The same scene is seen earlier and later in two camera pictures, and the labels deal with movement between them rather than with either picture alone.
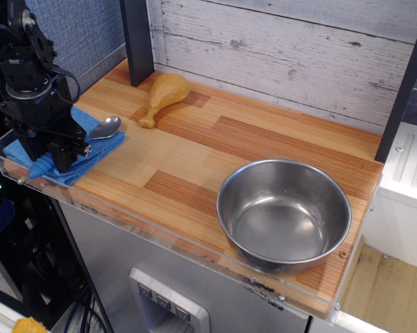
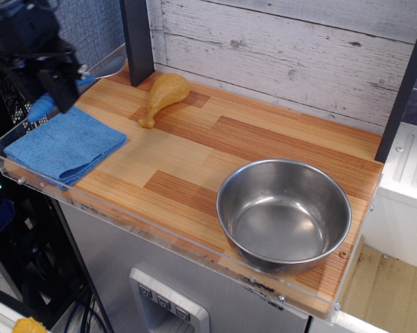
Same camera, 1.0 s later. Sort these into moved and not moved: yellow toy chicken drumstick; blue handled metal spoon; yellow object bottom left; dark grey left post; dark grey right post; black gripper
Moved: black gripper; blue handled metal spoon
Not moved: yellow toy chicken drumstick; dark grey left post; yellow object bottom left; dark grey right post
